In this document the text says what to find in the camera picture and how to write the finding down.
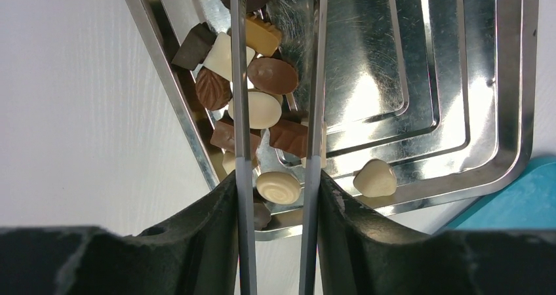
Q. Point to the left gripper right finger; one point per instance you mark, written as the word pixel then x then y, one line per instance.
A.
pixel 363 252

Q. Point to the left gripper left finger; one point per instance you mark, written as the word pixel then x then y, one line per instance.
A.
pixel 193 252

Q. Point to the metal serving tongs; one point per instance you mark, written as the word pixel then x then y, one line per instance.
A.
pixel 247 251

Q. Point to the stainless steel tray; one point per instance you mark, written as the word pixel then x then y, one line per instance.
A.
pixel 442 90

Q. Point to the white swirl chocolate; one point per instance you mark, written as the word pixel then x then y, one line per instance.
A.
pixel 278 187

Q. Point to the white oval chocolate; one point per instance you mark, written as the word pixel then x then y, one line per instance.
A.
pixel 264 111

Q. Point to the milk leaf chocolate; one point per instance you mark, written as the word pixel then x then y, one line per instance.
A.
pixel 213 91

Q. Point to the milk oval chocolate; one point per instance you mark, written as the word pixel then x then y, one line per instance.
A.
pixel 272 75

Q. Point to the caramel block chocolate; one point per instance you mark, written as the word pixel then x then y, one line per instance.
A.
pixel 262 36

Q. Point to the teal box lid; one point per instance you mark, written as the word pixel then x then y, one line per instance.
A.
pixel 527 203

